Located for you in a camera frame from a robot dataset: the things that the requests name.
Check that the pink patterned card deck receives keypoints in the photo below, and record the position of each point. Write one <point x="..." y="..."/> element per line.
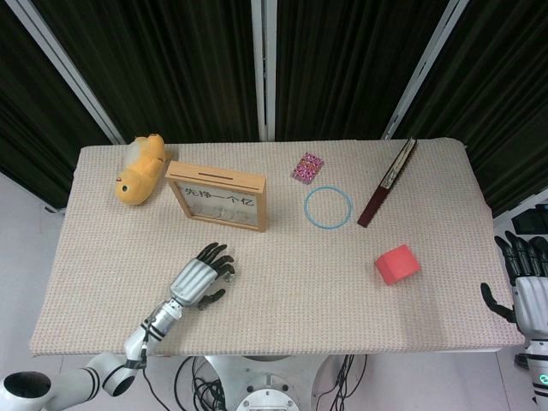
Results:
<point x="307" y="168"/>

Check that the yellow plush toy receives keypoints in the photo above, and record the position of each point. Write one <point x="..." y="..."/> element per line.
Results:
<point x="137" y="180"/>

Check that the white metal frame post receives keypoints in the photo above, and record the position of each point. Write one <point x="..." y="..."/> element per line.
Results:
<point x="258" y="64"/>
<point x="426" y="64"/>
<point x="66" y="64"/>

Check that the black equipment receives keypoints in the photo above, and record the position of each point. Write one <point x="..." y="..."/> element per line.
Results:
<point x="528" y="222"/>

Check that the black pleated curtain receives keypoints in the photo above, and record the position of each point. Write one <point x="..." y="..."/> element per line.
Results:
<point x="171" y="77"/>
<point x="34" y="107"/>
<point x="505" y="107"/>
<point x="342" y="68"/>

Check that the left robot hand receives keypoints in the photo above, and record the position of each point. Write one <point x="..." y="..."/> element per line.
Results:
<point x="190" y="280"/>

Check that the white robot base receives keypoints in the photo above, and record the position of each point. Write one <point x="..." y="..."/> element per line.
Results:
<point x="265" y="381"/>

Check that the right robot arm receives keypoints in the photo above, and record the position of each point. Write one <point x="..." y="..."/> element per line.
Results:
<point x="539" y="368"/>

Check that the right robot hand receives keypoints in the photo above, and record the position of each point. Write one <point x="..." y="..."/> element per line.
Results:
<point x="533" y="299"/>

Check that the wooden frame coin box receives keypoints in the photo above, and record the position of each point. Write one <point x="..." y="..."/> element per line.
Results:
<point x="214" y="175"/>

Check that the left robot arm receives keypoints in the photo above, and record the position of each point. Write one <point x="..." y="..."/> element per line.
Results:
<point x="158" y="321"/>

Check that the beige woven tablecloth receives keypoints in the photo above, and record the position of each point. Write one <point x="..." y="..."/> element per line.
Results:
<point x="299" y="308"/>

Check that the red foam block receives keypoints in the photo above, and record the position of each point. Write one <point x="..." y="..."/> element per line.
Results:
<point x="396" y="265"/>

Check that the dark red folded fan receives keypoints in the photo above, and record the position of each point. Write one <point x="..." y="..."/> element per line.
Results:
<point x="377" y="203"/>

